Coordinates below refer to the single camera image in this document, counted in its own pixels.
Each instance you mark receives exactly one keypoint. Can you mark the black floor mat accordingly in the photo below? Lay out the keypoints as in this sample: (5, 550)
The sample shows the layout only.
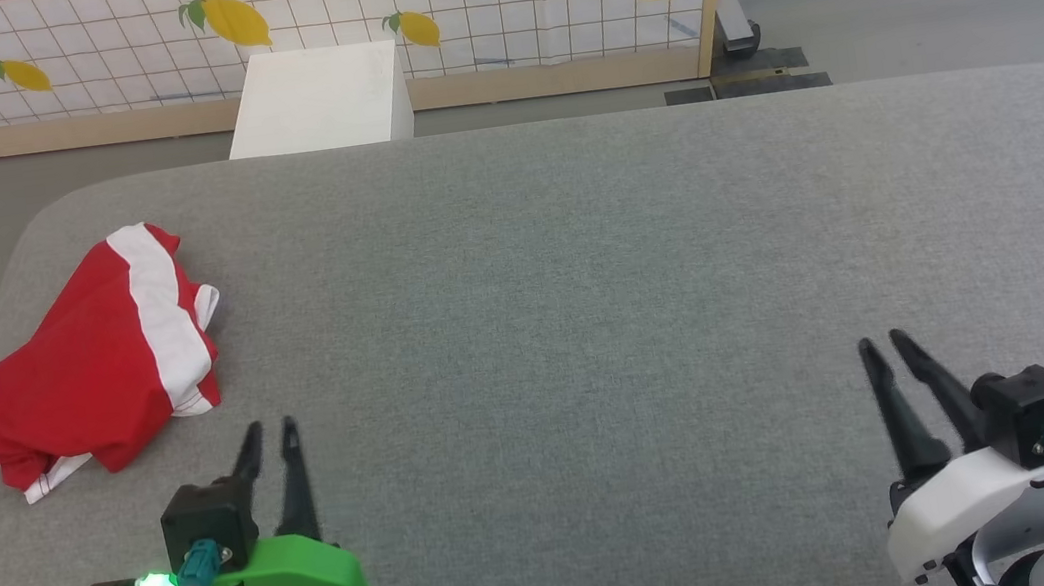
(689, 95)
(772, 85)

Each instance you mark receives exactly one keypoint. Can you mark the lemon pattern partition screen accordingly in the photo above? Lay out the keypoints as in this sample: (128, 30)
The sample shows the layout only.
(554, 79)

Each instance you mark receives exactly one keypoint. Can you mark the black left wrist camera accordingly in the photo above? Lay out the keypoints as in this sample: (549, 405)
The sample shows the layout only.
(209, 521)

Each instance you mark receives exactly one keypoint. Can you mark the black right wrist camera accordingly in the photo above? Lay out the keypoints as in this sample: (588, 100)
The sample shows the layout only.
(1032, 412)

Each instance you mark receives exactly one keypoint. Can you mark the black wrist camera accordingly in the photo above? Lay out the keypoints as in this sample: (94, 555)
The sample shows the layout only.
(1032, 412)
(209, 521)

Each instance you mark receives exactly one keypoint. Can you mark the red and white garment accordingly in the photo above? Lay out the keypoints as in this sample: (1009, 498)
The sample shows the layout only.
(98, 369)

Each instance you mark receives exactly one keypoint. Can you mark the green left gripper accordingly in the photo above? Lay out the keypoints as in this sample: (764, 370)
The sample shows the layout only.
(302, 574)

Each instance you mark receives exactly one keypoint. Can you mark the white box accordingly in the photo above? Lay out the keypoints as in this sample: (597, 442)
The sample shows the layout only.
(320, 98)

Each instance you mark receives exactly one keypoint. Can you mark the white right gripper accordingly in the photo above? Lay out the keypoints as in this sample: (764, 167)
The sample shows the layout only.
(963, 502)

